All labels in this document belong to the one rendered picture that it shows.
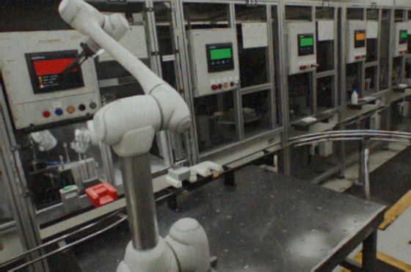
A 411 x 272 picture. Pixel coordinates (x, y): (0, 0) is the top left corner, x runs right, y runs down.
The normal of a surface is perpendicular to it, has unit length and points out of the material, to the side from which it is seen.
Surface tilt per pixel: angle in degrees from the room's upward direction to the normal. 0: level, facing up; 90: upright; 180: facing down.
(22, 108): 90
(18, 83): 90
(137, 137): 100
